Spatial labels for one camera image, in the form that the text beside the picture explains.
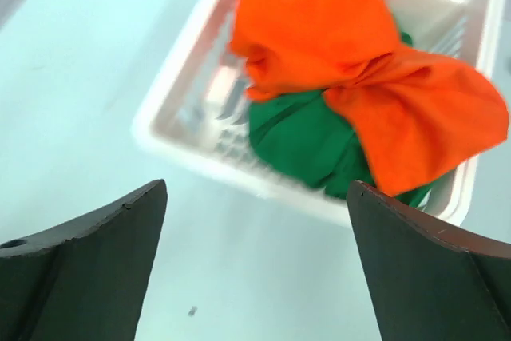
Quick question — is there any orange t shirt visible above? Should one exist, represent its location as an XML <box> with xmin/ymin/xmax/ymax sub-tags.
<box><xmin>230</xmin><ymin>0</ymin><xmax>509</xmax><ymax>206</ymax></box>

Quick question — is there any white plastic dish basket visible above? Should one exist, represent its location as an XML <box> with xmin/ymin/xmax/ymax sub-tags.
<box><xmin>133</xmin><ymin>0</ymin><xmax>506</xmax><ymax>227</ymax></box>

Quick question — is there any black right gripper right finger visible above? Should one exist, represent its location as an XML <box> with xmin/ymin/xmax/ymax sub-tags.
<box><xmin>347</xmin><ymin>181</ymin><xmax>510</xmax><ymax>341</ymax></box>

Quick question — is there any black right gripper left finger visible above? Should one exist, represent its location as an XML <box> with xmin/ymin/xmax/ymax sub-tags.
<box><xmin>1</xmin><ymin>180</ymin><xmax>168</xmax><ymax>341</ymax></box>

